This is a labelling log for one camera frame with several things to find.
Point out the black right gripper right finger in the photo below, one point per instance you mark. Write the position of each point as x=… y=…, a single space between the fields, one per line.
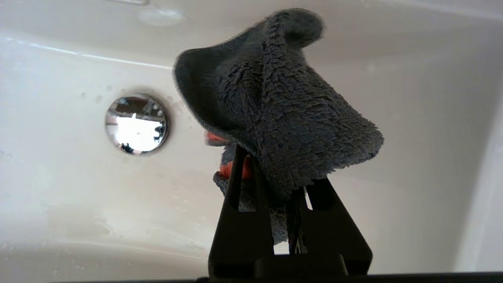
x=334 y=236

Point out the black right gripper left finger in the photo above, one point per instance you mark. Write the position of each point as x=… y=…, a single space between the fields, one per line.
x=239 y=239

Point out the beige sink basin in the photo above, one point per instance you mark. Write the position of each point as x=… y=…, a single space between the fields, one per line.
x=78 y=204

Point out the chrome drain stopper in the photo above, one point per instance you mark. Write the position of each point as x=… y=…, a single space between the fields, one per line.
x=136 y=124

